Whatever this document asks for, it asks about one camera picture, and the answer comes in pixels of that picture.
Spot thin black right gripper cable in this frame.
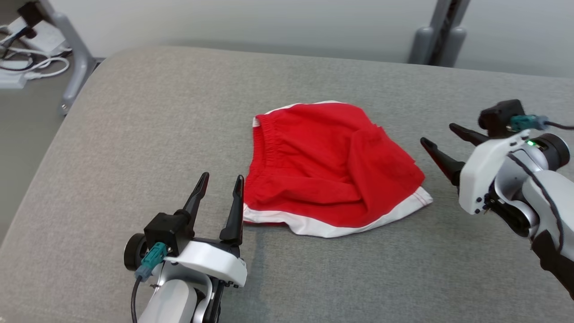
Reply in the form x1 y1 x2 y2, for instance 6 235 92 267
507 153 565 253

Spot white power strip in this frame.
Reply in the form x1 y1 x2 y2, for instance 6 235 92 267
9 18 68 53

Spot black power plug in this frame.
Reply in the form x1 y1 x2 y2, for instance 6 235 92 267
18 1 44 27

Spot red shorts with white trim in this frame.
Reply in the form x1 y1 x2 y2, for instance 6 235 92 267
242 101 433 238

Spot white flat adapter box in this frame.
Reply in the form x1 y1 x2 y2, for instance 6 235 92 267
0 72 28 89

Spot grey cylindrical post foot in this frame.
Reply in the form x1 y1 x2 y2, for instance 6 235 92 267
409 27 435 64
442 27 467 68

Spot grey fabric sofa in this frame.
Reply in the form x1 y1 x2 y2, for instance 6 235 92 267
0 45 574 323

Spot white looping floor cable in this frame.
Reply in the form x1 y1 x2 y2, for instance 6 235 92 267
0 45 71 80

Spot camera cable teal connector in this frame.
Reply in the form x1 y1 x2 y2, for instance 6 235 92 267
131 242 168 323
511 115 574 131

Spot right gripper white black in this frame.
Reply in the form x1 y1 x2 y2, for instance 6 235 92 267
420 123 546 215

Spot grey metal desk leg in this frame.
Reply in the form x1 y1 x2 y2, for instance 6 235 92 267
38 0 98 116

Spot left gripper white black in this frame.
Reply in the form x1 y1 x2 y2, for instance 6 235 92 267
166 172 248 288

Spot grey metal partition post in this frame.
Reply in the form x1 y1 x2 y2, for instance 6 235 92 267
428 0 471 65

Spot right camera cable teal connector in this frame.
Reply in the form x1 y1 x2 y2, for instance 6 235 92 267
511 115 574 131

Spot left camera cable teal connector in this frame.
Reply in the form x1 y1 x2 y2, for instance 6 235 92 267
131 242 168 323

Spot black floor cable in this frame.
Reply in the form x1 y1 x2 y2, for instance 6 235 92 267
0 27 34 72

